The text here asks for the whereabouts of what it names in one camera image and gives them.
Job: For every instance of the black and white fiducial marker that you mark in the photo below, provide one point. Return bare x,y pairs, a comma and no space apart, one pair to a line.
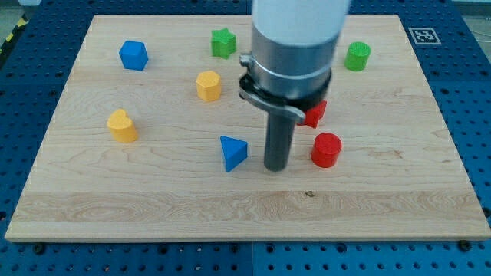
424,36

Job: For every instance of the light wooden board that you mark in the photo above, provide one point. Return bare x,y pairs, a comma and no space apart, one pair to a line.
398,176

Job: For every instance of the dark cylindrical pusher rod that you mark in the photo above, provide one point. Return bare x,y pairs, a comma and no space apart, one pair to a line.
278,142

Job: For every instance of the green cylinder block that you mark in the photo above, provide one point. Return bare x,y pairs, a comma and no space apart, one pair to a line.
357,56

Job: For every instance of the yellow heart block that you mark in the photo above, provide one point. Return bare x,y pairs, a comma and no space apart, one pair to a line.
121,127

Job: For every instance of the yellow pentagon block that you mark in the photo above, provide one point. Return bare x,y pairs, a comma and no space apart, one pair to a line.
208,86

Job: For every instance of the red cylinder block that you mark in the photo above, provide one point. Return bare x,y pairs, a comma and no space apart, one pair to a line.
326,149

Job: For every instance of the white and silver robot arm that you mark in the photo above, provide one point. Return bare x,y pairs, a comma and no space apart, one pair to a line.
288,67

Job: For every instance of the blue triangle block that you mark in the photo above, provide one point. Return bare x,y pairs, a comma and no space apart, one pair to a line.
234,151

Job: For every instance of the blue hexagon block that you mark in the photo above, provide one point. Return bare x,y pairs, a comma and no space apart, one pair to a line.
133,55

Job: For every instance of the green star block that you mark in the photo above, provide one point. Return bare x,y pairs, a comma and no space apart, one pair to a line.
223,43

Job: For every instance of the red star block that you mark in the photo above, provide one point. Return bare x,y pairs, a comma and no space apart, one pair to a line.
314,115

